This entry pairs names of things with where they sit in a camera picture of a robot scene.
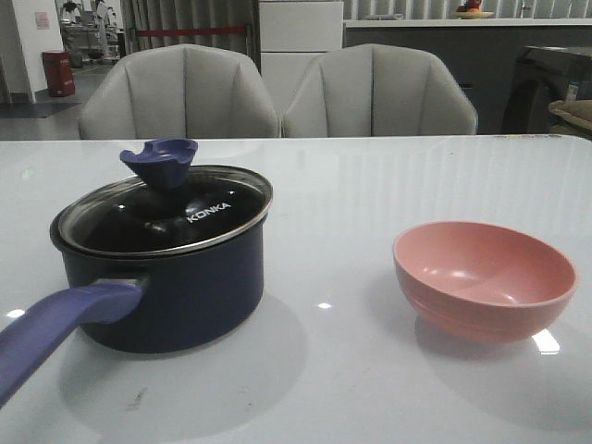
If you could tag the right grey upholstered chair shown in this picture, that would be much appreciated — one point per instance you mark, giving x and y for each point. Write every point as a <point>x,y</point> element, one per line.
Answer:
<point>375,90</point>

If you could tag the dark blue saucepan purple handle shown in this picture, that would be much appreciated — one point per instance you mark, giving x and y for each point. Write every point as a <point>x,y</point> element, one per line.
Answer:
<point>141,305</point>

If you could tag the red barrier belt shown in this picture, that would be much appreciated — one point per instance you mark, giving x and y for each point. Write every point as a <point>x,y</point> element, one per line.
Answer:
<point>192,32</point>

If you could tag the grey upholstered chair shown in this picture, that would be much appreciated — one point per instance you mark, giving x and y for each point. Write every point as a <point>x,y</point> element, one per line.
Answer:
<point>375,90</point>
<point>184,90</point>

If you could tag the glass lid with blue knob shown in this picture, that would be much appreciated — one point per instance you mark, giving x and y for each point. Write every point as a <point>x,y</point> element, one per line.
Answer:
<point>169,206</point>

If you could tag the white refrigerator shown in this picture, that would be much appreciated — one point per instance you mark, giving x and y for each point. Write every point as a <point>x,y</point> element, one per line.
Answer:
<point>292,33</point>

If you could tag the beige cushion at right edge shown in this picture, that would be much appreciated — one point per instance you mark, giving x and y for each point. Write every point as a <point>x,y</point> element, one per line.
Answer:
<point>571,118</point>

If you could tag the left grey upholstered chair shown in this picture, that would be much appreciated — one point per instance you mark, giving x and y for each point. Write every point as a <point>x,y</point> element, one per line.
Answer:
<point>184,90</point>

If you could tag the dark appliance at right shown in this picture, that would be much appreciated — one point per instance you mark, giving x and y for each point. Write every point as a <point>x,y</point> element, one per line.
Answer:
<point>542,75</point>

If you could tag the grey curtain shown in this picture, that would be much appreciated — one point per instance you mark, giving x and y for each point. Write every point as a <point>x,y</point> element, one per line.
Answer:
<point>179,14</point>

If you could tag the pink plastic bowl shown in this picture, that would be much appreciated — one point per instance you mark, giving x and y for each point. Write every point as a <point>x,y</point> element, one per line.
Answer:
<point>482,282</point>

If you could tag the fruit plate on counter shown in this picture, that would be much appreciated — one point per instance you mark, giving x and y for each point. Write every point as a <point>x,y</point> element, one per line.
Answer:
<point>472,9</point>

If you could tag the grey kitchen counter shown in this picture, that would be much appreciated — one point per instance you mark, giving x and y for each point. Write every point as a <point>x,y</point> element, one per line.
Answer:
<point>480,53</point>

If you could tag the red bin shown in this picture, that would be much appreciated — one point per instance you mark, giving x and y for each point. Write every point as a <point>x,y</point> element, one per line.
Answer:
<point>58,74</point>

